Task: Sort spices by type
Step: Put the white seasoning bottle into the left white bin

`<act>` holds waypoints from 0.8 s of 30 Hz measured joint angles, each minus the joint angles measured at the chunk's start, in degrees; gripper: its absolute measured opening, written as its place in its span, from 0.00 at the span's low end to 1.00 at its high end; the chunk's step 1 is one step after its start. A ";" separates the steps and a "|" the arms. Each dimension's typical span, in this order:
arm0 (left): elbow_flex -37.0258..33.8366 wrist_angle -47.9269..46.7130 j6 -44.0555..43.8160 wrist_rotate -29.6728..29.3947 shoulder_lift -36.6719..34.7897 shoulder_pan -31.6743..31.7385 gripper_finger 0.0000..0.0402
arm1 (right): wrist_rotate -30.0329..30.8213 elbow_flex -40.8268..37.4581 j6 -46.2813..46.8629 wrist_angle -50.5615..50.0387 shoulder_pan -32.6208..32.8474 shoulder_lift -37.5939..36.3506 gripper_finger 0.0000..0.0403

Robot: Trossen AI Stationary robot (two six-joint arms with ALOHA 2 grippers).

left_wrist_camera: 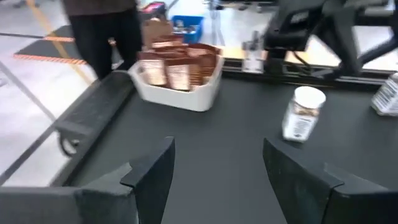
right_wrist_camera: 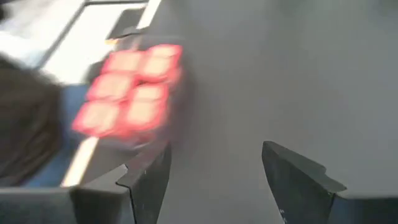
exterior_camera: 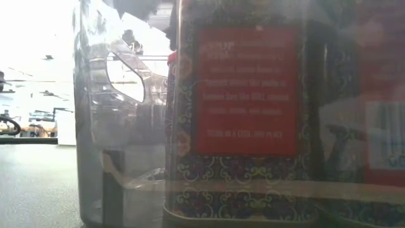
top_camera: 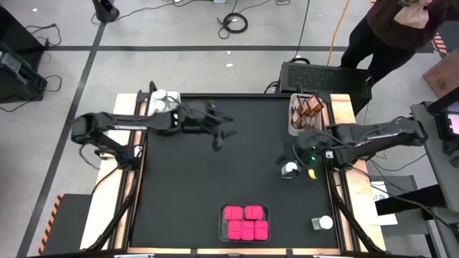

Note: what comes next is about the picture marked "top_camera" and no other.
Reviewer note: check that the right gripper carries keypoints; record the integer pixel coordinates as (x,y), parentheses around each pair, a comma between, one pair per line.
(315,143)

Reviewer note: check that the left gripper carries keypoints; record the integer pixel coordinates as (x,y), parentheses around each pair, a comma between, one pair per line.
(201,120)

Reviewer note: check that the pink cube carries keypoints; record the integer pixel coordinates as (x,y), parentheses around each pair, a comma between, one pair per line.
(254,212)
(261,230)
(235,229)

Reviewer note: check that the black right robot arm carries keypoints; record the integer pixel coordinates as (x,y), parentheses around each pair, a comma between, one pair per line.
(376,134)

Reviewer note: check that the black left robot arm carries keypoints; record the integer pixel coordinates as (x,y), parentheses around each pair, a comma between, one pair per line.
(125,123)

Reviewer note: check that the grey plastic bin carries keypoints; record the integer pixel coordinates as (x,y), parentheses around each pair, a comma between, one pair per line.
(294,133)

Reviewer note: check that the white plastic bin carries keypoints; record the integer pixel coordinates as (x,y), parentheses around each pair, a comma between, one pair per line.
(176,96)

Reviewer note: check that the black table mat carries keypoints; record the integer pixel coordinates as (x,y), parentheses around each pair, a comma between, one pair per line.
(201,186)

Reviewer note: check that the black computer case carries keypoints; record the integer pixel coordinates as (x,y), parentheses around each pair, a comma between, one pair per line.
(315,79)

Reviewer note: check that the white paper sheet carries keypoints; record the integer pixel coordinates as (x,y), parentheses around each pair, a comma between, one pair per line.
(380,190)

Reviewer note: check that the clear plastic tray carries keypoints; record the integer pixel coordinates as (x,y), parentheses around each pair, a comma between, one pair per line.
(221,215)

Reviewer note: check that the grey cart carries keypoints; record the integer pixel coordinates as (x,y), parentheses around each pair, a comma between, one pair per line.
(425,136)

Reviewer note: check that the black monitor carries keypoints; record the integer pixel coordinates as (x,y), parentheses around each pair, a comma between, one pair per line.
(443,123)

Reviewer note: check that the person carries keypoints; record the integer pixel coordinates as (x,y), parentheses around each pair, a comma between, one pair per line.
(387,36)

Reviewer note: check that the black stand base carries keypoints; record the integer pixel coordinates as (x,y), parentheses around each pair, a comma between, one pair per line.
(105,12)

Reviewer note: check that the cardboard box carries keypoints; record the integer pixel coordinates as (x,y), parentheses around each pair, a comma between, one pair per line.
(444,75)

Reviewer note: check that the person's hand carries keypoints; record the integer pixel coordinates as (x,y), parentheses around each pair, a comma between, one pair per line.
(412,18)

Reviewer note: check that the black hazard-striped floor mat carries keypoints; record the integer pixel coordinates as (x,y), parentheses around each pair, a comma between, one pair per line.
(439,42)
(68,225)

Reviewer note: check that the black equipment case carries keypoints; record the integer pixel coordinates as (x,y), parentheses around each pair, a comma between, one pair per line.
(18,82)

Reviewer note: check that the black cabinet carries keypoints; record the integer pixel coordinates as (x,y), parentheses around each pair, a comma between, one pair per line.
(14,32)

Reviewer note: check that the black aluminium table frame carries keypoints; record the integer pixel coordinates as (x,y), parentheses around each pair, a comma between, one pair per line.
(342,229)

